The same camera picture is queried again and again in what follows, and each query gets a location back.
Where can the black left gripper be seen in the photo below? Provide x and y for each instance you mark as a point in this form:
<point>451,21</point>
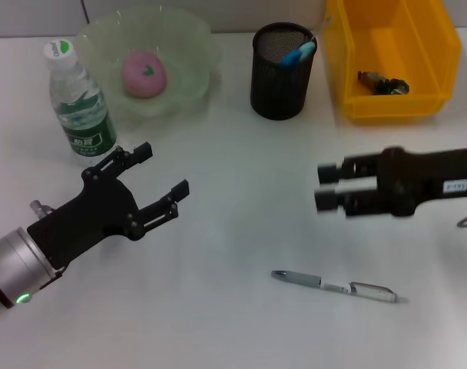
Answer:
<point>95,215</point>

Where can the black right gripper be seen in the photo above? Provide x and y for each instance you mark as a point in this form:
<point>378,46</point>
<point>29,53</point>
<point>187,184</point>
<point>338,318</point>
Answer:
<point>418,177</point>

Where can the clear water bottle green label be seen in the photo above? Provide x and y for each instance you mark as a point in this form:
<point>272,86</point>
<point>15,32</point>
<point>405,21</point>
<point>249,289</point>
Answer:
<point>87,127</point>

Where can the green plastic wrapper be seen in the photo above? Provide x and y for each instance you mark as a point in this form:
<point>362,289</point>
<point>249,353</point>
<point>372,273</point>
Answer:
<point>385,84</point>

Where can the pink round ball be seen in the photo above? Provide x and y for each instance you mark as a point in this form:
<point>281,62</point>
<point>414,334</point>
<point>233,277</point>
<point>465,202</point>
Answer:
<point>141,77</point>

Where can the white silver ballpoint pen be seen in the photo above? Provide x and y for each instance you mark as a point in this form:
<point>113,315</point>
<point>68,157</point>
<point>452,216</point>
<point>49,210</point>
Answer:
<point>371,290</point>

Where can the blue scissors with sheath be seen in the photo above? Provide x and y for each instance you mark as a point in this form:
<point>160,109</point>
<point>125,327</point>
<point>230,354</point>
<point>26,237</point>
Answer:
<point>295,55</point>

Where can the transparent plastic ruler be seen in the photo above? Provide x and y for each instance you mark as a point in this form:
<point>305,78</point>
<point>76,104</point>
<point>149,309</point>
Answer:
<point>321,26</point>

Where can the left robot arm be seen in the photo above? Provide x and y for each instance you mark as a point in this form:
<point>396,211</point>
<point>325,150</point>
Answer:
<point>14,265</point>

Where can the black mesh pen holder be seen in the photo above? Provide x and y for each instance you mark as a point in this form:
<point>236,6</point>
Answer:
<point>279,92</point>

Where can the translucent green fruit bowl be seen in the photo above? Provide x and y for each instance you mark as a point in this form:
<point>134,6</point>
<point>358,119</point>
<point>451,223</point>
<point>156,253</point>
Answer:
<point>179,38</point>

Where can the yellow plastic storage bin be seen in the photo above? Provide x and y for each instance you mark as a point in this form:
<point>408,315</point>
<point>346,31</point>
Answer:
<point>371,46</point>

